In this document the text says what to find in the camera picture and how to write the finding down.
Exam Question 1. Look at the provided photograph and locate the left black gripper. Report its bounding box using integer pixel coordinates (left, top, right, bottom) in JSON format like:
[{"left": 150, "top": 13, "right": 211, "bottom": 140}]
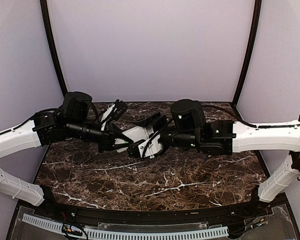
[{"left": 66, "top": 117, "right": 132, "bottom": 154}]

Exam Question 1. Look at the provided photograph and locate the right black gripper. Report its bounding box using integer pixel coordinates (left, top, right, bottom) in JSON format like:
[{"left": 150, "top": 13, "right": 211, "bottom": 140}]
[{"left": 131, "top": 111, "right": 200, "bottom": 156}]

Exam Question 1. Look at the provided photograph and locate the white remote control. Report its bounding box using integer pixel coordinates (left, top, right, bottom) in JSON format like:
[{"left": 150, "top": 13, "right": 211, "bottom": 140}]
[{"left": 114, "top": 123, "right": 156, "bottom": 154}]

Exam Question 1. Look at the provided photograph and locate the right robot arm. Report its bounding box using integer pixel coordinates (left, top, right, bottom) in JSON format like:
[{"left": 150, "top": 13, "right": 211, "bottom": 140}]
[{"left": 125, "top": 99, "right": 300, "bottom": 217}]

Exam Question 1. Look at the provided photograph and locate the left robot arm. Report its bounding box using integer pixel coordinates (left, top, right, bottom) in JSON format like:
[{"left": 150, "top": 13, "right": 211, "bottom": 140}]
[{"left": 0, "top": 91, "right": 133, "bottom": 218}]

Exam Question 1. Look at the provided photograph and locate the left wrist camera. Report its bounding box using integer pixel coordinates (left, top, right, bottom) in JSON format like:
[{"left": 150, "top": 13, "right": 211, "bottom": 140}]
[{"left": 100, "top": 99, "right": 128, "bottom": 131}]

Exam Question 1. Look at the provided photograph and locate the black front rail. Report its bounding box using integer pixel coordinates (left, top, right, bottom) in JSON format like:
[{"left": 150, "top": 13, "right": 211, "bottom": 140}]
[{"left": 36, "top": 202, "right": 267, "bottom": 226}]

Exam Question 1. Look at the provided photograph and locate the white slotted cable duct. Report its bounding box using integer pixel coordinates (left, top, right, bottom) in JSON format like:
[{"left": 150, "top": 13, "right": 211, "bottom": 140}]
[{"left": 21, "top": 213, "right": 229, "bottom": 240}]

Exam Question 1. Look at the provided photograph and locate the left black frame post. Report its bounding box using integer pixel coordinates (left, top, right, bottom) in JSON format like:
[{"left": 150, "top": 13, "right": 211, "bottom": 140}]
[{"left": 39, "top": 0, "right": 68, "bottom": 96}]

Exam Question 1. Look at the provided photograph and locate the black frame post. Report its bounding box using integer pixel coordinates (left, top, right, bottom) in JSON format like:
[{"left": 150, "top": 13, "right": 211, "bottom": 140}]
[
  {"left": 39, "top": 0, "right": 68, "bottom": 96},
  {"left": 231, "top": 0, "right": 262, "bottom": 108}
]

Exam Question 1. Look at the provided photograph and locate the right black frame post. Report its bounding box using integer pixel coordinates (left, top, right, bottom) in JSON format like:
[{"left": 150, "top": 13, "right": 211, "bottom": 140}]
[{"left": 231, "top": 0, "right": 262, "bottom": 108}]

